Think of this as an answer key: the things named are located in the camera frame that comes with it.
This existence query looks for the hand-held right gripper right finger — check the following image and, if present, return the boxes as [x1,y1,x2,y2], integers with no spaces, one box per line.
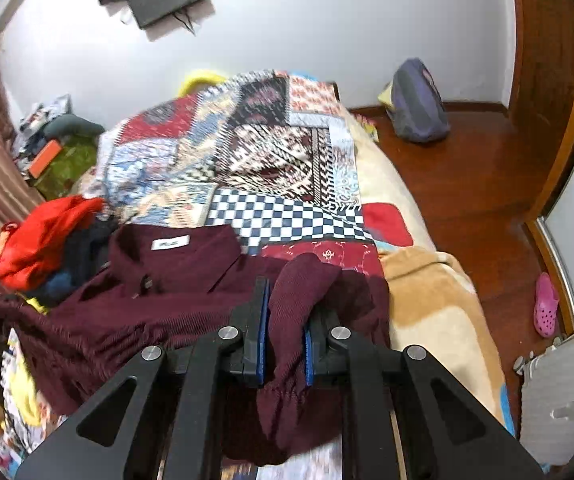
[303,305,551,480]

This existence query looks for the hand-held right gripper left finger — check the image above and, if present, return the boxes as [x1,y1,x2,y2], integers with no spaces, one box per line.
[14,276,273,480]

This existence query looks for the maroon button shirt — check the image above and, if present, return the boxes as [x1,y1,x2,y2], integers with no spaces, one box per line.
[0,224,393,467]

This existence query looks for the yellow garment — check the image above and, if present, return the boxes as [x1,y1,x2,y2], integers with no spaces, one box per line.
[4,294,55,432]

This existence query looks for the red jacket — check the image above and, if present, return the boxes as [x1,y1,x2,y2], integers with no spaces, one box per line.
[0,196,108,292]

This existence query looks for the dark garment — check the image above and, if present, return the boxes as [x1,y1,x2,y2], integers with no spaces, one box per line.
[26,219,118,307]

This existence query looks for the floral bed sheet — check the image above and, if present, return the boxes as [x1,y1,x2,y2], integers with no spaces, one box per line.
[0,330,68,477]

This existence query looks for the beige fleece blanket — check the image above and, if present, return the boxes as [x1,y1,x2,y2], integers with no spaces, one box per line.
[339,105,519,442]

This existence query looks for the patchwork printed blanket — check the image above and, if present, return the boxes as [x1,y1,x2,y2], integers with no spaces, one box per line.
[94,69,388,480]

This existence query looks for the orange box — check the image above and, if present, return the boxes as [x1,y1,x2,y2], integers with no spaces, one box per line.
[27,138,63,179]

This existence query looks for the green patterned cloth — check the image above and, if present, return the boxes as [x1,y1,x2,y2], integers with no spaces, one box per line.
[33,136,101,202]

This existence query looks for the grey plush pillow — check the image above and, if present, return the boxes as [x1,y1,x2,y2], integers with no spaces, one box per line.
[42,113,106,139]

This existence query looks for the pink clog shoe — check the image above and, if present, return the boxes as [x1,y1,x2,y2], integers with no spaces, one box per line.
[532,272,561,337]

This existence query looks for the white stickered suitcase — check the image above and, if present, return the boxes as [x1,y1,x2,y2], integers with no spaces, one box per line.
[514,319,574,467]

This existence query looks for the yellow bag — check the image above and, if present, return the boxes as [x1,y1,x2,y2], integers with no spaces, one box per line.
[376,82,398,112]

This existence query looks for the grey purple backpack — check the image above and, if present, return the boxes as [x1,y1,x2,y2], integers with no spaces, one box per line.
[389,58,451,144]

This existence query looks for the wooden door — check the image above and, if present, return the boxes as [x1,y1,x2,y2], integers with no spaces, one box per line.
[508,0,574,223]

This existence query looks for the yellow ring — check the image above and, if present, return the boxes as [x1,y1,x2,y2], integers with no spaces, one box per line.
[179,69,228,99]

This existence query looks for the black monitor cables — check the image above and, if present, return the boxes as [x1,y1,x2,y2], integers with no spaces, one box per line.
[173,4,201,37]

